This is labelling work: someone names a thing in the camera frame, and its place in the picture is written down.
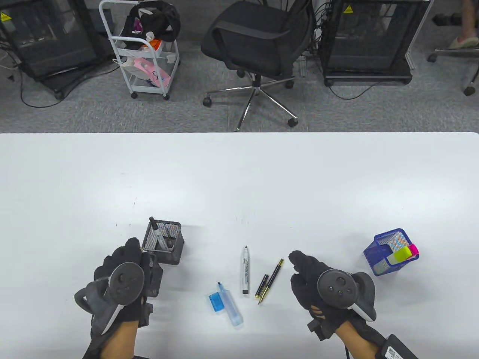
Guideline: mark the person's left hand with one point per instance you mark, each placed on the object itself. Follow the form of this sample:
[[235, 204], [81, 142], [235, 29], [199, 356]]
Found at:
[[123, 252]]

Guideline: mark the person's right hand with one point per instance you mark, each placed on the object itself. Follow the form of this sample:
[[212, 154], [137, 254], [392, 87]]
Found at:
[[305, 284]]

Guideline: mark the black gold fountain pen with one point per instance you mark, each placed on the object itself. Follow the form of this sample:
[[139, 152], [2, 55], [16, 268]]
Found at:
[[272, 278]]

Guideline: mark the black fountain pen cap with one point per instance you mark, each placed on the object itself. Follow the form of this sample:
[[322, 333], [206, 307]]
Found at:
[[262, 286]]

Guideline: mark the blue highlighter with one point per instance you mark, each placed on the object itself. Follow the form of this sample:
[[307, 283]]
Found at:
[[232, 306]]

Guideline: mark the yellow highlighter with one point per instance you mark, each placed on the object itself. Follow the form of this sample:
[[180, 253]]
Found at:
[[391, 258]]

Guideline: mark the yellow highlighter pen cap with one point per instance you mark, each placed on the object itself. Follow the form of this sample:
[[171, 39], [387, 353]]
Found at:
[[403, 253]]

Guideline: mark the pink highlighter pen cap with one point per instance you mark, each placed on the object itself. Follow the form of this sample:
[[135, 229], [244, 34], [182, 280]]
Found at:
[[414, 249]]

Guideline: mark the black forearm sensor box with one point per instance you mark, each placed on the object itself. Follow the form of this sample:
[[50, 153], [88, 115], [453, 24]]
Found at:
[[396, 349]]

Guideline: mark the person's left forearm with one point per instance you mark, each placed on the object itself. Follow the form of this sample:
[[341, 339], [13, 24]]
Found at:
[[119, 342]]

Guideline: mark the person's right forearm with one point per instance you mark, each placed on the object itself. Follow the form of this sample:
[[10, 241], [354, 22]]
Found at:
[[355, 340]]

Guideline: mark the black mesh pen holder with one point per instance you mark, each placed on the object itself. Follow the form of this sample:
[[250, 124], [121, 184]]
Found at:
[[176, 258], [157, 276]]

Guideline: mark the blue mesh pen holder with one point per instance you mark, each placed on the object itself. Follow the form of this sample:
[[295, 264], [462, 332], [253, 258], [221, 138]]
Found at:
[[370, 256]]

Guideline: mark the grey handheld controller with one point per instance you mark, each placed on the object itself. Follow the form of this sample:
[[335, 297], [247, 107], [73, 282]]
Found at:
[[336, 288], [126, 282]]

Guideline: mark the pink bag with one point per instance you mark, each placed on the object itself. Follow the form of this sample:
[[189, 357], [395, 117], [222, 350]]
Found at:
[[153, 71]]

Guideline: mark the white plastic bag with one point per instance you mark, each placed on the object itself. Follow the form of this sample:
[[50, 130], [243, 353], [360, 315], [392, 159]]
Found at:
[[129, 67]]

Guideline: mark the white rolling cart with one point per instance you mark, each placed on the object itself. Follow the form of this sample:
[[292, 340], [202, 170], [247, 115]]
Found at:
[[129, 46]]

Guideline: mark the orange box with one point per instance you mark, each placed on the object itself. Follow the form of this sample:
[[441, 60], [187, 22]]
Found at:
[[155, 45]]

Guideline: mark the white power strip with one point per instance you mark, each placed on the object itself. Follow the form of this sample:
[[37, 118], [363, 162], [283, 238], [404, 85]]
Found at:
[[303, 67]]

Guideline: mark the black mesh cabinet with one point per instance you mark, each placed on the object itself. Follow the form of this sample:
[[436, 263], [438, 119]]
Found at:
[[366, 41], [56, 41]]

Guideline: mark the black bag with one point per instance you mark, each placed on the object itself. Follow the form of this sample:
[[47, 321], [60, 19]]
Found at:
[[161, 18]]

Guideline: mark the black office chair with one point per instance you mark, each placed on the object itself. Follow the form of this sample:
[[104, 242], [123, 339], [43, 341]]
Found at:
[[254, 41], [469, 91]]

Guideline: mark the beige slipper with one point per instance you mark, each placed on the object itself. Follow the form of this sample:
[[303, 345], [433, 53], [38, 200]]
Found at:
[[464, 43]]

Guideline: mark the black power strip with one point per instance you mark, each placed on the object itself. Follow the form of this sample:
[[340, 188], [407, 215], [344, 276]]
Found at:
[[443, 19]]

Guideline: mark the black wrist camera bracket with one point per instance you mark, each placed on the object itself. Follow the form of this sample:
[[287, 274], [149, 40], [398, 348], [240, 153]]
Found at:
[[146, 312], [320, 329]]

